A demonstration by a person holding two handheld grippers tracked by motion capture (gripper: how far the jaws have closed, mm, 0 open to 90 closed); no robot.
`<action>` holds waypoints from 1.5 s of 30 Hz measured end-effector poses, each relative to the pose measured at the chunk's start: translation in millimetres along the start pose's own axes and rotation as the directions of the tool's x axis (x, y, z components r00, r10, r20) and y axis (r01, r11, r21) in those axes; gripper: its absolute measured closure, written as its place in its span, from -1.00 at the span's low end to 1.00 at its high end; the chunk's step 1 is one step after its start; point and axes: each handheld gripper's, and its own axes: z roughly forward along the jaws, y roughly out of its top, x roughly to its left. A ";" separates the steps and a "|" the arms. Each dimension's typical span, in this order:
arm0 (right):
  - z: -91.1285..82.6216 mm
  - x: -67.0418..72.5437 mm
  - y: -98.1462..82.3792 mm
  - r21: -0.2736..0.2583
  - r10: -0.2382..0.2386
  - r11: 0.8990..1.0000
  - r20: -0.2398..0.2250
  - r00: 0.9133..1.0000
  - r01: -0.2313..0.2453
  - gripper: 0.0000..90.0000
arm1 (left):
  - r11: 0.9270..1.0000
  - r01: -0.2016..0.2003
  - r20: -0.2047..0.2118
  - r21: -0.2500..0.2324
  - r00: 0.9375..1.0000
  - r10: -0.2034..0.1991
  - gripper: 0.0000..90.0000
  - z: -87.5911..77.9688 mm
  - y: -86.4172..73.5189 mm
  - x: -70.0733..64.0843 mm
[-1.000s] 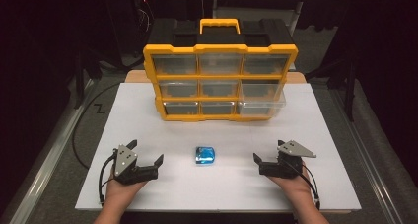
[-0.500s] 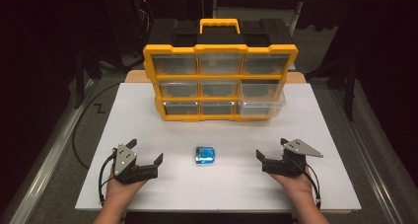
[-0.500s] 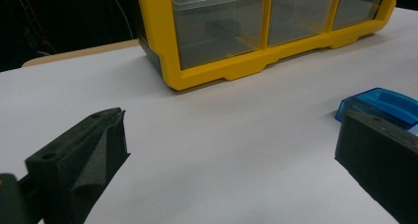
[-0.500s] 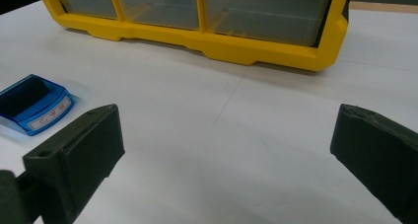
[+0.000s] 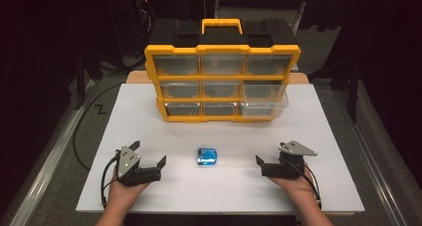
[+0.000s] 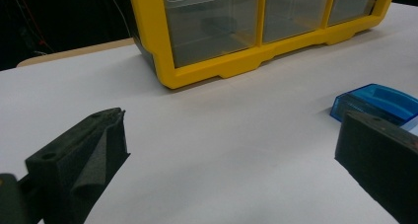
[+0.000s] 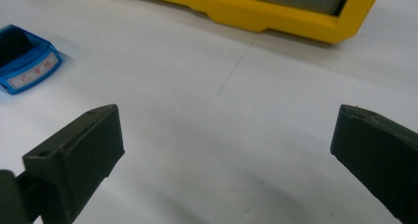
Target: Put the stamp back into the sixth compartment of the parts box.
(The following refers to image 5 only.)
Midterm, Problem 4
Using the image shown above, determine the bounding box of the clear plastic drawer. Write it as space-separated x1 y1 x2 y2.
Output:
238 80 290 118

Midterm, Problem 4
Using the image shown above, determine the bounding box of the person's left hand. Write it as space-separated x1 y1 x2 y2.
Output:
106 175 151 210

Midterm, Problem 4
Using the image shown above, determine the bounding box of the long black floor cable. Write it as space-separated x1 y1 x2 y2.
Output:
72 82 124 171

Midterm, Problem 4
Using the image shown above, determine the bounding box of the bundle of thin wires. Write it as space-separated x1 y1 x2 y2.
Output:
136 0 157 40

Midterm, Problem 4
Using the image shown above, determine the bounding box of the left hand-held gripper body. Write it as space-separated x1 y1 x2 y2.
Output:
113 145 163 187

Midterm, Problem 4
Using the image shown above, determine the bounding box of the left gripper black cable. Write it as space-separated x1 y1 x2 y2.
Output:
101 148 121 209

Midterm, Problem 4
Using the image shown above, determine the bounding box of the blue shiny packet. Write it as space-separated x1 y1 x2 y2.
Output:
197 147 220 167

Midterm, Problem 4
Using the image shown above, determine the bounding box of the yellow black drawer organizer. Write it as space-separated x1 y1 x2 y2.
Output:
143 18 303 123

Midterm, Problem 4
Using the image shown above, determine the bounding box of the person's right hand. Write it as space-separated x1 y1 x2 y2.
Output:
268 170 321 205

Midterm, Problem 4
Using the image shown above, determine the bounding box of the metal floor rail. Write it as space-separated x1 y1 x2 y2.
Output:
0 79 98 226
332 88 407 226

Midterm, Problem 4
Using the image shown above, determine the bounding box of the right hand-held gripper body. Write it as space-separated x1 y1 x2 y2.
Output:
260 139 318 180

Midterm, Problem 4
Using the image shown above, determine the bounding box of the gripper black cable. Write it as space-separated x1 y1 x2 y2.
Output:
302 163 322 210
101 148 121 209

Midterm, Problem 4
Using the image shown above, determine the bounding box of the grid of transparent drawers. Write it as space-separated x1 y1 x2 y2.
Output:
152 54 295 117

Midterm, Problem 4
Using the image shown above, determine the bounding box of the black metal stand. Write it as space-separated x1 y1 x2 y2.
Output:
308 57 362 123
73 45 105 112

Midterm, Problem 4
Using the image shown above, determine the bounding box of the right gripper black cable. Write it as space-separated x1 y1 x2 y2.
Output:
302 163 322 210

